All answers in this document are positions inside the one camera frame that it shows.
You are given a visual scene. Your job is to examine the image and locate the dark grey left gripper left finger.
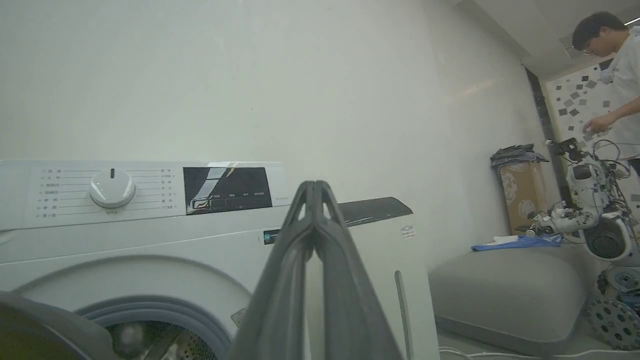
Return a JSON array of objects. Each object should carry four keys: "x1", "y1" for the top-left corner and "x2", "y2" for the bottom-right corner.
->
[{"x1": 225, "y1": 180, "x2": 316, "y2": 360}]

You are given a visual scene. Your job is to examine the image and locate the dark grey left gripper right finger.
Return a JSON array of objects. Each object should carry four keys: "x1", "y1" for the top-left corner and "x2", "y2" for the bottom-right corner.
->
[{"x1": 313, "y1": 180, "x2": 404, "y2": 360}]

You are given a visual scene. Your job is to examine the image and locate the grey rubber door gasket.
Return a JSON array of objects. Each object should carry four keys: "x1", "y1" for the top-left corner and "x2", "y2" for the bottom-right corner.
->
[{"x1": 75, "y1": 295, "x2": 234, "y2": 360}]

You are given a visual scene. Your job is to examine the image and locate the white washing machine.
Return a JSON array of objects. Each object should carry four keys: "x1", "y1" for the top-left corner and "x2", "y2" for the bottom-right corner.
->
[{"x1": 0, "y1": 160, "x2": 441, "y2": 360}]

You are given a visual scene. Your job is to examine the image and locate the grey washing machine door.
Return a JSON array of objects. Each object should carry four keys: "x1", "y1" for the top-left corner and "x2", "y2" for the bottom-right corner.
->
[{"x1": 0, "y1": 291, "x2": 121, "y2": 360}]

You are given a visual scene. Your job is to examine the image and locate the black display panel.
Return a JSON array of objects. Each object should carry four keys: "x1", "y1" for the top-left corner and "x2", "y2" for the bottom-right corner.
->
[{"x1": 183, "y1": 166, "x2": 274, "y2": 216}]

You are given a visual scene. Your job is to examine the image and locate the grey cushion pad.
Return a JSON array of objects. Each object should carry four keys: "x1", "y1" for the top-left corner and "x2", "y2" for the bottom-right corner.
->
[{"x1": 428, "y1": 246, "x2": 603, "y2": 357}]

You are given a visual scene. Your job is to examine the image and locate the blue cloth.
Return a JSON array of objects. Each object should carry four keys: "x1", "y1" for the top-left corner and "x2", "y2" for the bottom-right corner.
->
[{"x1": 471, "y1": 234, "x2": 564, "y2": 252}]

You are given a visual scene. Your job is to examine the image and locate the white round dial knob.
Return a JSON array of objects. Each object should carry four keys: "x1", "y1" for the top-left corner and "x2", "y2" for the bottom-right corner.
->
[{"x1": 89, "y1": 168, "x2": 137, "y2": 209}]

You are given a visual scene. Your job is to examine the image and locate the brown cardboard box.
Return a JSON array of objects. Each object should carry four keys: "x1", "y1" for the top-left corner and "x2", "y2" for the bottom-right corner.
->
[{"x1": 499, "y1": 160, "x2": 549, "y2": 235}]

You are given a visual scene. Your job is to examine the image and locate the dark folded clothes pile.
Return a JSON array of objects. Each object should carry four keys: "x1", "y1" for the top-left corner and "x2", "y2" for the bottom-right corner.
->
[{"x1": 490, "y1": 143, "x2": 550, "y2": 170}]

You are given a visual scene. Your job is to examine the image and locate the white grey robot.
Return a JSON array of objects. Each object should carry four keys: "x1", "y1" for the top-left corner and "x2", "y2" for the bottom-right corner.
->
[{"x1": 525, "y1": 137, "x2": 640, "y2": 306}]

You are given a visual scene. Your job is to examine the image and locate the black perforated robot wheel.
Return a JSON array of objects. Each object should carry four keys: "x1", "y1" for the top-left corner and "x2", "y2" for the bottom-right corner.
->
[{"x1": 586, "y1": 297, "x2": 640, "y2": 351}]

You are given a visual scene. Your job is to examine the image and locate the person in white shirt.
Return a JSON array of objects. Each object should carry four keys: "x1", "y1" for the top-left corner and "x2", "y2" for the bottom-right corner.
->
[{"x1": 571, "y1": 11, "x2": 640, "y2": 177}]

